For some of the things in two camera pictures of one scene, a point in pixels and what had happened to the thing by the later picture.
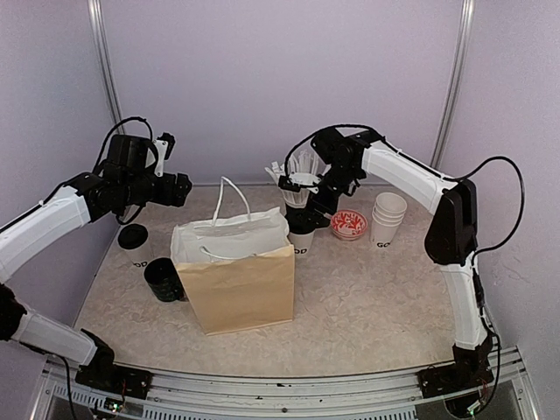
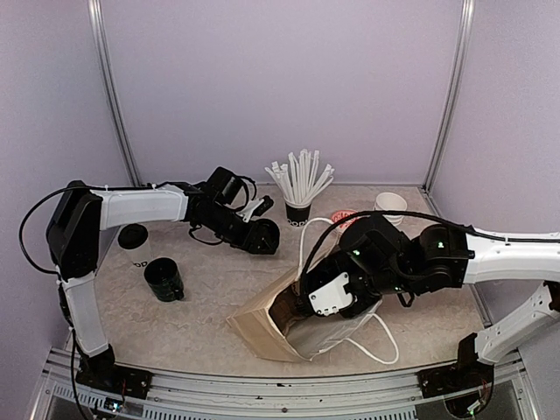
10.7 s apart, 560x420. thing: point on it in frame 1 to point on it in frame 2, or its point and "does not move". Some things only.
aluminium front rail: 203,396 does not move
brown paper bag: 236,266 to 277,320
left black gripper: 179,192 to 255,244
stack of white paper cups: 387,217 does not move
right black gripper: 311,208 to 327,263
